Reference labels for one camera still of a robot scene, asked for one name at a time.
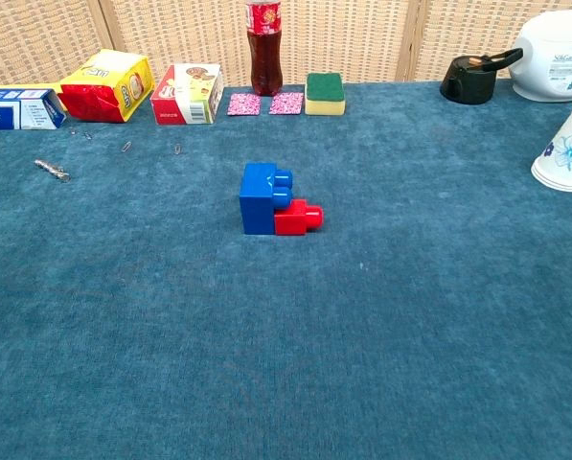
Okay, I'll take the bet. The blue white toothpaste box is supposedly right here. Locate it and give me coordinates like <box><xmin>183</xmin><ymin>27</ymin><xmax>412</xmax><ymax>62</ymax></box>
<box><xmin>0</xmin><ymin>87</ymin><xmax>68</xmax><ymax>131</ymax></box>

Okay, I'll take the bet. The green yellow sponge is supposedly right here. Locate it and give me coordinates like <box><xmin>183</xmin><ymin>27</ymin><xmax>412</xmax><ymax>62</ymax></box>
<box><xmin>304</xmin><ymin>72</ymin><xmax>347</xmax><ymax>117</ymax></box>

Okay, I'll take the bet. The floral paper cup stack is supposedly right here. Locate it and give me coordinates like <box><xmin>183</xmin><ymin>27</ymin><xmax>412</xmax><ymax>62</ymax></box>
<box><xmin>530</xmin><ymin>107</ymin><xmax>572</xmax><ymax>194</ymax></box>

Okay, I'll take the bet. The yellow red snack package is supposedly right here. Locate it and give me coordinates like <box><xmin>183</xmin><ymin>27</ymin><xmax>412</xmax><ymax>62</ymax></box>
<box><xmin>57</xmin><ymin>48</ymin><xmax>155</xmax><ymax>124</ymax></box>

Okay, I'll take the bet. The blue tablecloth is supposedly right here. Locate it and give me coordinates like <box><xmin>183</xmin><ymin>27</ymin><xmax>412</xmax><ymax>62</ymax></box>
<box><xmin>0</xmin><ymin>79</ymin><xmax>572</xmax><ymax>460</ymax></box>

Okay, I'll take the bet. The blue building block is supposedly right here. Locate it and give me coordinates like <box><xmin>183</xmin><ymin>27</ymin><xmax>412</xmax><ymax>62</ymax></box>
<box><xmin>239</xmin><ymin>162</ymin><xmax>294</xmax><ymax>236</ymax></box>

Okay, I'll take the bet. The cola bottle red cap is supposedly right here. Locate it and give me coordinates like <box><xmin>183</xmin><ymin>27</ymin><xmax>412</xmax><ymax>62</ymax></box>
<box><xmin>244</xmin><ymin>0</ymin><xmax>285</xmax><ymax>97</ymax></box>

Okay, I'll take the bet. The black bottle lid with handle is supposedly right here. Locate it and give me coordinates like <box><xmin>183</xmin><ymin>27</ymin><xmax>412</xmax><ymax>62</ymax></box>
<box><xmin>439</xmin><ymin>47</ymin><xmax>525</xmax><ymax>105</ymax></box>

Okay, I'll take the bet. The red biscuit box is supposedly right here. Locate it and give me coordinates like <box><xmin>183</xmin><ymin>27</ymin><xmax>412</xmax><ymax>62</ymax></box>
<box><xmin>149</xmin><ymin>63</ymin><xmax>225</xmax><ymax>126</ymax></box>

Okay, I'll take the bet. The pink patterned coaster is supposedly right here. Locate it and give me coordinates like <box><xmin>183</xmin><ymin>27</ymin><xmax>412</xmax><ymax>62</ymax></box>
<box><xmin>226</xmin><ymin>92</ymin><xmax>263</xmax><ymax>117</ymax></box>
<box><xmin>268</xmin><ymin>92</ymin><xmax>305</xmax><ymax>116</ymax></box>

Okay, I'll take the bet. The red building block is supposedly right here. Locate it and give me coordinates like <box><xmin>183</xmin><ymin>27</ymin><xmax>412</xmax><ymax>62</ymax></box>
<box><xmin>274</xmin><ymin>198</ymin><xmax>325</xmax><ymax>237</ymax></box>

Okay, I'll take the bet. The white plastic container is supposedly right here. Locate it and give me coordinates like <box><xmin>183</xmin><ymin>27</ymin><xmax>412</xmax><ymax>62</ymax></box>
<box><xmin>508</xmin><ymin>10</ymin><xmax>572</xmax><ymax>103</ymax></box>

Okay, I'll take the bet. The woven folding screen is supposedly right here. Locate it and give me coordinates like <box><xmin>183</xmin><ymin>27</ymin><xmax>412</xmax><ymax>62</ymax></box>
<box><xmin>0</xmin><ymin>0</ymin><xmax>572</xmax><ymax>87</ymax></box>

